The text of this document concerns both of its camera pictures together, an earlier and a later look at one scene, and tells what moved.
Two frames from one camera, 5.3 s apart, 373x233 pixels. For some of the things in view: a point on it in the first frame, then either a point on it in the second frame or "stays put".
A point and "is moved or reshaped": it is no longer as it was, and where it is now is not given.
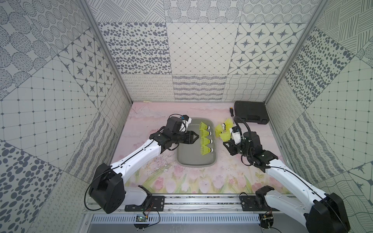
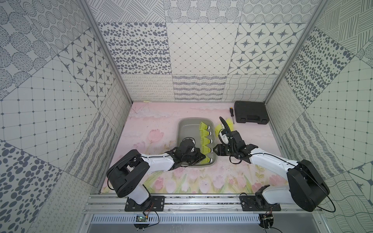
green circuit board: (141, 218) stays put
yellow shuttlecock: (203, 127) stays put
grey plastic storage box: (190, 155) stays put
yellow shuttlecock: (225, 136) is moved or reshaped
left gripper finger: (192, 133) → (197, 157)
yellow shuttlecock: (203, 133) stays put
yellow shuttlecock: (205, 150) stays put
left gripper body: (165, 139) → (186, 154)
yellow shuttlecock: (204, 141) stays put
